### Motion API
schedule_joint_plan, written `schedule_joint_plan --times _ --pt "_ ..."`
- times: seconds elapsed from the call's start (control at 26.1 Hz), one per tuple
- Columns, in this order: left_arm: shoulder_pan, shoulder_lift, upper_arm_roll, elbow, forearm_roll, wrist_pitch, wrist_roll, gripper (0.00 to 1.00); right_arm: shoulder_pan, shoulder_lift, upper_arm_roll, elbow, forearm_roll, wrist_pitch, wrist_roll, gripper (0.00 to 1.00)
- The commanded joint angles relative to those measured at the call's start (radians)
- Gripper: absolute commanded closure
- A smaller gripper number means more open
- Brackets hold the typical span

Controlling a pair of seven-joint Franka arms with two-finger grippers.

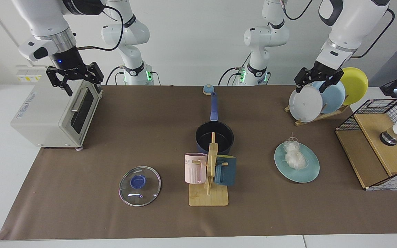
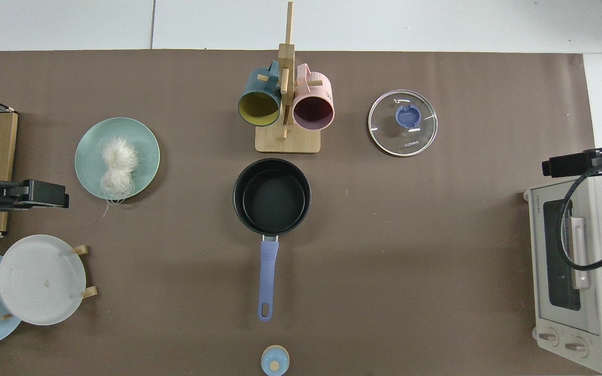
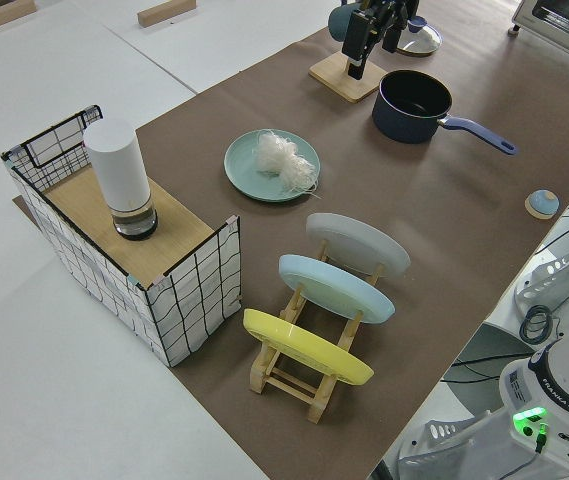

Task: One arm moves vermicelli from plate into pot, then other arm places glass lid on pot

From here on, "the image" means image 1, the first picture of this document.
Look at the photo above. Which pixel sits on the glass lid with blue knob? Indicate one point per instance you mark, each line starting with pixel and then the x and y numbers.
pixel 137 181

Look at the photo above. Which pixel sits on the white plate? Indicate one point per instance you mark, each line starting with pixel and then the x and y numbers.
pixel 305 103

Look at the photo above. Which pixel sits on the brown table cloth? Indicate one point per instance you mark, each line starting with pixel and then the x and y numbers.
pixel 271 213

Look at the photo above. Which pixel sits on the wooden cup stand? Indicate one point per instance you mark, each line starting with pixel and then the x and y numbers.
pixel 209 198

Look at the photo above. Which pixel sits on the small blue round thing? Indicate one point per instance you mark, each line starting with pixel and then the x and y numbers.
pixel 208 89

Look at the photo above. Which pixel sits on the wooden plate rack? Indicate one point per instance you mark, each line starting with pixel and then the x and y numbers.
pixel 317 119

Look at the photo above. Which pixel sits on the teal green plate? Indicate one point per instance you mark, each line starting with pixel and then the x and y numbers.
pixel 302 175

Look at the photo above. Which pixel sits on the yellow plate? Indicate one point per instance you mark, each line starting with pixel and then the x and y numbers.
pixel 355 84

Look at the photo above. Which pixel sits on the dark teal cup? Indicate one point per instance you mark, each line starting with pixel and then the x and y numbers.
pixel 227 172

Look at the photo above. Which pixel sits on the light blue plate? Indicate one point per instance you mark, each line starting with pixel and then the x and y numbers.
pixel 334 96

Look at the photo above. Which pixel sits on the pink cup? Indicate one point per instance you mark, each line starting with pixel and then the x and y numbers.
pixel 193 170

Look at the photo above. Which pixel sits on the pale toaster oven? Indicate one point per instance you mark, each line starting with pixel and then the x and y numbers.
pixel 47 117

